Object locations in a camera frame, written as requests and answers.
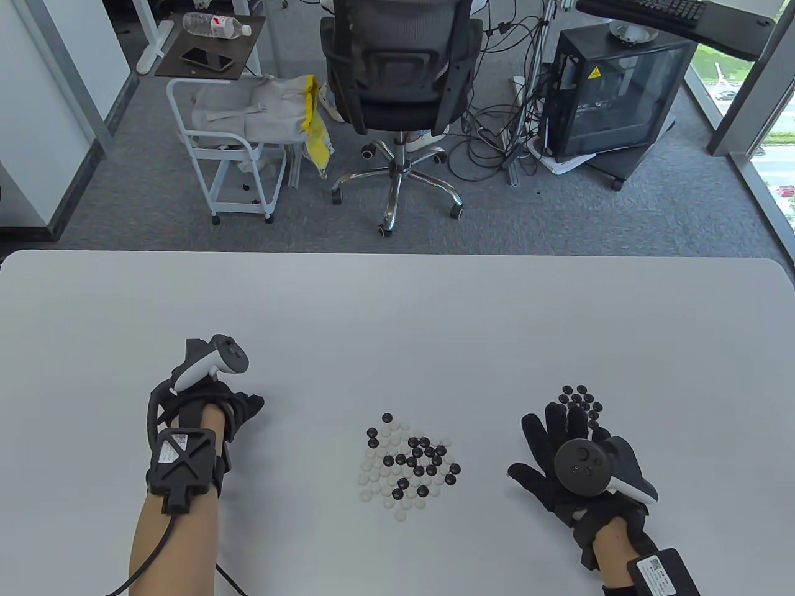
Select person's right hand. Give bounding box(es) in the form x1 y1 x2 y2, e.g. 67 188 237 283
508 400 659 569

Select person's left hand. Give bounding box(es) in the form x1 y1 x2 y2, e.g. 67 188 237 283
157 380 265 443

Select cluster of black go stones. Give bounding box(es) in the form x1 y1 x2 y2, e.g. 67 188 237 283
559 385 604 429

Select pile of mixed go stones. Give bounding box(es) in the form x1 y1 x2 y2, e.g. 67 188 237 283
357 412 463 522

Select person's left forearm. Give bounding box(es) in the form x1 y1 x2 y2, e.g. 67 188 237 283
127 404 227 596

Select black and white right controller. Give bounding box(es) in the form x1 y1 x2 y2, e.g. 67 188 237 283
554 436 658 505

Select black and white controller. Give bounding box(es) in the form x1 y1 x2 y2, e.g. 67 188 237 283
554 436 658 505
147 335 250 445

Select black and white left controller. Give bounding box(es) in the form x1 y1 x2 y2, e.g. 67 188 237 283
147 335 250 445

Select white rolling cart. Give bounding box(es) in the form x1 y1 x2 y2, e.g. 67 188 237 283
166 78 288 225

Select yellow plastic bag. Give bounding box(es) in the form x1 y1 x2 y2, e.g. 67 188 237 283
301 74 334 179

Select grey fabric bag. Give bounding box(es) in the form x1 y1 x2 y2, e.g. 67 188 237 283
191 78 311 147

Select white papers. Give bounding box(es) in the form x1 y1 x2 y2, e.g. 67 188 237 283
528 137 597 174

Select black wheeled platform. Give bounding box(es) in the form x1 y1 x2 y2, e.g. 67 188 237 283
587 133 675 192

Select black smartphone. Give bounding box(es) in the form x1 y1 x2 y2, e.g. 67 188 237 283
180 47 235 71

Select brown side table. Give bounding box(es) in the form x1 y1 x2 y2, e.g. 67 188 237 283
154 14 266 80

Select white desk leg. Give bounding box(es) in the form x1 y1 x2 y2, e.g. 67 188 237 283
134 0 176 76

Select black mesh office chair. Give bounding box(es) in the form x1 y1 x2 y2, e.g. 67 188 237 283
320 0 485 240

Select clear plastic water bottle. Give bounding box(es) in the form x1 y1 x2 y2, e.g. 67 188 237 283
183 11 253 40

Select black computer case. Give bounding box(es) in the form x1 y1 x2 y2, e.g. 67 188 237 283
543 26 697 163

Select grey window pillar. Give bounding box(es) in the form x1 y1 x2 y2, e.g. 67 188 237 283
707 0 795 159

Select round silver stand base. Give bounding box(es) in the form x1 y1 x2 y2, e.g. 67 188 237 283
609 17 659 45

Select black keyboard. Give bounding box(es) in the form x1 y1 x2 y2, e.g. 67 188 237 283
612 0 709 30

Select black patterned wrist camera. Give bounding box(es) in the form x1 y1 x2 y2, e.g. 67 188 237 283
146 427 218 515

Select black labelled wrist camera box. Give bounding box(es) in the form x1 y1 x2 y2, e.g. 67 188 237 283
626 546 701 596

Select black camera cable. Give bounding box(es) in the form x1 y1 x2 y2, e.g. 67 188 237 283
106 512 178 596

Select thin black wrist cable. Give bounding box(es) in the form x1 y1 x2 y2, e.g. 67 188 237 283
214 562 249 596

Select aluminium frame post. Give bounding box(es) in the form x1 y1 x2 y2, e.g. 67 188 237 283
508 0 557 187

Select tangle of black floor cables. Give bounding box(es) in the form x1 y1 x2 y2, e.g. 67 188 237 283
447 0 553 184

